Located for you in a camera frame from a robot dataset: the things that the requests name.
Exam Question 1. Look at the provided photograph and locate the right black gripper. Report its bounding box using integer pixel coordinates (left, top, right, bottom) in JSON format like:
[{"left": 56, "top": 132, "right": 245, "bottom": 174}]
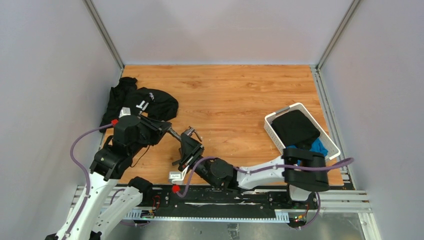
[{"left": 178, "top": 132, "right": 218, "bottom": 188}]

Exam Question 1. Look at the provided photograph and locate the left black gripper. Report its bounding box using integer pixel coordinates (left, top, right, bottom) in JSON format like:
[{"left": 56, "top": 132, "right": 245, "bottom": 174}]
[{"left": 129, "top": 113, "right": 172, "bottom": 156}]

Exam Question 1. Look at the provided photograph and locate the grey faucet with lever handle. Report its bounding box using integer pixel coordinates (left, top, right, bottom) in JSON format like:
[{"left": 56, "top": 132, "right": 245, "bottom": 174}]
[{"left": 167, "top": 126, "right": 203, "bottom": 142}]

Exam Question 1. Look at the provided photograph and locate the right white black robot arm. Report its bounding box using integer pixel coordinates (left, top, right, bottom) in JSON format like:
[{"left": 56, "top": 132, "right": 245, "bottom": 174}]
[{"left": 178, "top": 133, "right": 330, "bottom": 209}]

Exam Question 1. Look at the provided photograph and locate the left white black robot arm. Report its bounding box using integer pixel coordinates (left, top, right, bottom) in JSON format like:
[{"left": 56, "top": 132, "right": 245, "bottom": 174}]
[{"left": 46, "top": 115, "right": 172, "bottom": 240}]

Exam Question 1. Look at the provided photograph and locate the black cloth with white print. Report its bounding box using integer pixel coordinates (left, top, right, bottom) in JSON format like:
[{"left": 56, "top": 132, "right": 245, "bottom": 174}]
[{"left": 100, "top": 77, "right": 179, "bottom": 127}]

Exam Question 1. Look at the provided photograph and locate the black cloth in basket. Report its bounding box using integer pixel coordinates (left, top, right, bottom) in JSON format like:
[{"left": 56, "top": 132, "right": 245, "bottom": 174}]
[{"left": 271, "top": 110, "right": 321, "bottom": 146}]

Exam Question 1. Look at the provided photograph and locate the blue cloth in basket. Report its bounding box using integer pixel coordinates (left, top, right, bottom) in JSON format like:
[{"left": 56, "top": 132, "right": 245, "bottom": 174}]
[{"left": 284, "top": 137, "right": 329, "bottom": 157}]

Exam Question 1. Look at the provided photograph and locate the white plastic basket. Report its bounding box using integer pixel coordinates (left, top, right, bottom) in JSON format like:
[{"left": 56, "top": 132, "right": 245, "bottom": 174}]
[{"left": 264, "top": 102, "right": 341, "bottom": 161}]

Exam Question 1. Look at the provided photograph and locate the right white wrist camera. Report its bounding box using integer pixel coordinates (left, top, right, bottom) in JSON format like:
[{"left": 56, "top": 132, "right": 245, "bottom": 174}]
[{"left": 168, "top": 167, "right": 189, "bottom": 185}]

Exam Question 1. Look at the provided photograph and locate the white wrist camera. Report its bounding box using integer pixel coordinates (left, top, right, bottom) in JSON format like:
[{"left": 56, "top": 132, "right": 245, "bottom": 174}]
[
  {"left": 118, "top": 106, "right": 132, "bottom": 119},
  {"left": 168, "top": 167, "right": 189, "bottom": 185}
]

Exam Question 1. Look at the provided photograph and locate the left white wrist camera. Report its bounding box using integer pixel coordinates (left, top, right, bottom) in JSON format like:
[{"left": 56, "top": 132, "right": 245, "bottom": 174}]
[{"left": 118, "top": 106, "right": 132, "bottom": 119}]

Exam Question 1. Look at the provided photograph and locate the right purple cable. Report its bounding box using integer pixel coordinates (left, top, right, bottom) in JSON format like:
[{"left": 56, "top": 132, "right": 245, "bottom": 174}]
[{"left": 171, "top": 156, "right": 355, "bottom": 199}]

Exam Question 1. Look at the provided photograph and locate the purple cable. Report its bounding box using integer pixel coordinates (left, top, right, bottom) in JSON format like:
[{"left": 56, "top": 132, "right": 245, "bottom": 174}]
[
  {"left": 62, "top": 119, "right": 119, "bottom": 240},
  {"left": 171, "top": 156, "right": 355, "bottom": 199}
]

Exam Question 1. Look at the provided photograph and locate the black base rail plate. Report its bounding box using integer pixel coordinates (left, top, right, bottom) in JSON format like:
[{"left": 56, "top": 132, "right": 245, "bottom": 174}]
[{"left": 123, "top": 184, "right": 319, "bottom": 224}]

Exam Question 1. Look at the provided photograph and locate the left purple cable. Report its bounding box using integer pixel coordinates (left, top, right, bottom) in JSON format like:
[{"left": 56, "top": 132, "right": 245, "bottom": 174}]
[{"left": 62, "top": 119, "right": 119, "bottom": 240}]

